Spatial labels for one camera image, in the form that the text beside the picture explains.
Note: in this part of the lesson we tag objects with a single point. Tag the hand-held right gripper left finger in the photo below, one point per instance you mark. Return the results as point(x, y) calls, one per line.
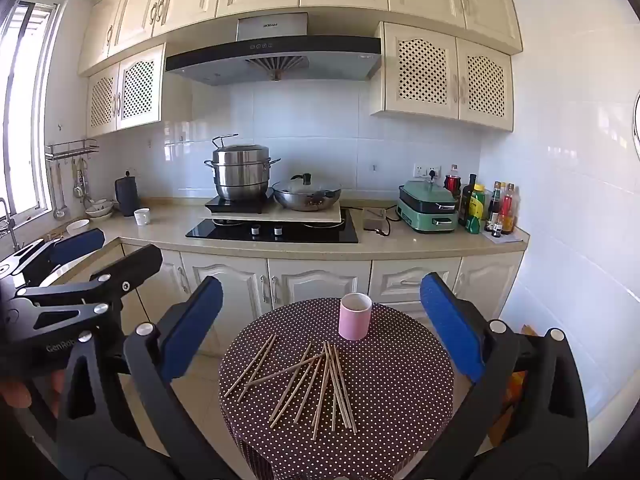
point(192, 325)

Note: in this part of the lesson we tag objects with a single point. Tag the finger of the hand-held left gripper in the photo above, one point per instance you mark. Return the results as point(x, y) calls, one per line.
point(135, 265)
point(75, 249)

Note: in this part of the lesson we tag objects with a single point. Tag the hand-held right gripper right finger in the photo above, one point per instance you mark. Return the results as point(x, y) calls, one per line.
point(450, 325)

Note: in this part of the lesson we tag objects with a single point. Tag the pink cup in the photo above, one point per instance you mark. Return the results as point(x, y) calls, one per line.
point(355, 322)

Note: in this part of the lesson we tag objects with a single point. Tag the pile of wooden chopsticks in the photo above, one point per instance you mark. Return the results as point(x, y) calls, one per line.
point(327, 375)

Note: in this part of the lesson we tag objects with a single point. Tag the person's left hand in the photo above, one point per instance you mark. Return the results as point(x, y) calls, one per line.
point(15, 394)

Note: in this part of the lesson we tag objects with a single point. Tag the white bowl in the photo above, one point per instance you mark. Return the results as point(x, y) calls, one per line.
point(77, 226)

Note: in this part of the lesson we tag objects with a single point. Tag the hanging metal ladle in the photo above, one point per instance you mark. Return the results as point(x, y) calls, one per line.
point(59, 210)

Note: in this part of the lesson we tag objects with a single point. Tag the stacked white bowls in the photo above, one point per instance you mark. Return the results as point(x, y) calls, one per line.
point(100, 209)

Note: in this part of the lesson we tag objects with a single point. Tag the white mug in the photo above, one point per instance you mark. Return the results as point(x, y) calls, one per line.
point(141, 217)

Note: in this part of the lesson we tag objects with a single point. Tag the hanging metal skimmer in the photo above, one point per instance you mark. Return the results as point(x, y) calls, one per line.
point(77, 187)

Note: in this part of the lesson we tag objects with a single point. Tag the black kettle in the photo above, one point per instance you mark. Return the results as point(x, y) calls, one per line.
point(126, 195)

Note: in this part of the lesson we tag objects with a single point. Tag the metal faucet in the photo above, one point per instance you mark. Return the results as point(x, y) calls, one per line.
point(7, 220)

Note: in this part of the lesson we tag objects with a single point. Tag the brown polka dot tablecloth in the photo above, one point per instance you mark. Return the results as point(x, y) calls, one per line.
point(400, 390)

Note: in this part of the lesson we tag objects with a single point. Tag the orange plastic bag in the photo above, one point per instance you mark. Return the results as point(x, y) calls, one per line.
point(515, 390)

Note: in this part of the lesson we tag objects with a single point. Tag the black induction cooker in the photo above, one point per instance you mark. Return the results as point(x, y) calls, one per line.
point(220, 205)

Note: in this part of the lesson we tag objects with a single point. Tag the small dark bottle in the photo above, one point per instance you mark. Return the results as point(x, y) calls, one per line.
point(496, 231)

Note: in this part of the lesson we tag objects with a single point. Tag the white paper sheet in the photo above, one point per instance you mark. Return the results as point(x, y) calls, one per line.
point(515, 237)

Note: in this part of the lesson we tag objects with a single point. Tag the yellow green bottle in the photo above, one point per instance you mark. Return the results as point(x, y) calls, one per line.
point(477, 210)

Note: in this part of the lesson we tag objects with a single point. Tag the green electric grill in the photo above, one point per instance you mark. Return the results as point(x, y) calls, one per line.
point(425, 207)

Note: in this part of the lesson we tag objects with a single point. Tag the dark olive oil bottle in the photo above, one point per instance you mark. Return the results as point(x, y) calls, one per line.
point(467, 200)

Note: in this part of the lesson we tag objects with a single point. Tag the cream lower cabinets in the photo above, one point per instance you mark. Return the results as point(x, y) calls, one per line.
point(310, 277)

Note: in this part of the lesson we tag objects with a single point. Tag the dark soy sauce bottle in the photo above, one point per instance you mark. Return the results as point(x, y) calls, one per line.
point(495, 205)

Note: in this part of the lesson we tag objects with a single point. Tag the red sauce bottle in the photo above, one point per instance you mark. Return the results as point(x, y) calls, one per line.
point(507, 210)

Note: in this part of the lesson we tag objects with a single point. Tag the clear plastic box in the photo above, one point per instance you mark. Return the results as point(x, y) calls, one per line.
point(372, 217)

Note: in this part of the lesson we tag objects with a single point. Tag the stainless steel steamer pot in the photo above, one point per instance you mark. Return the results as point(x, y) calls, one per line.
point(240, 170)

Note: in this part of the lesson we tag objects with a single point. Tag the red drink bottle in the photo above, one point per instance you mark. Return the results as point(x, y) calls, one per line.
point(452, 182)

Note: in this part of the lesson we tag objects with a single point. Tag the window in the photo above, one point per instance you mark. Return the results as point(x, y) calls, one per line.
point(22, 110)

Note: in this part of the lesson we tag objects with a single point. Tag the black glass gas hob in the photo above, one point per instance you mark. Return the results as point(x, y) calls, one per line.
point(325, 232)

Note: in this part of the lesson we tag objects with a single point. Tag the beige stone slab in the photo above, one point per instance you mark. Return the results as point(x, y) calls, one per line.
point(320, 216)

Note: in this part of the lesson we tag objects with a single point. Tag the steel wok with lid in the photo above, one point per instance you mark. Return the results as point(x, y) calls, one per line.
point(305, 195)

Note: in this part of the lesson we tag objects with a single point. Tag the small cream lattice door cabinet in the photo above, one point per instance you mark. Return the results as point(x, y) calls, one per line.
point(137, 87)

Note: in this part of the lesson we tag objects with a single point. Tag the steel range hood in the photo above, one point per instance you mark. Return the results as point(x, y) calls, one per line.
point(270, 60)

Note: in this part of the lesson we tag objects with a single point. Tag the wide cream lattice door cabinet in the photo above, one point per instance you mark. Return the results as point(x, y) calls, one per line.
point(425, 72)

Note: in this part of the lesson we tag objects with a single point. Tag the metal wall rack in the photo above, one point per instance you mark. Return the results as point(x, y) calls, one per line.
point(70, 149)

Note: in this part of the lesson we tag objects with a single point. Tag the white wall socket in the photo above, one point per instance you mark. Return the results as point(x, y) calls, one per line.
point(426, 170)

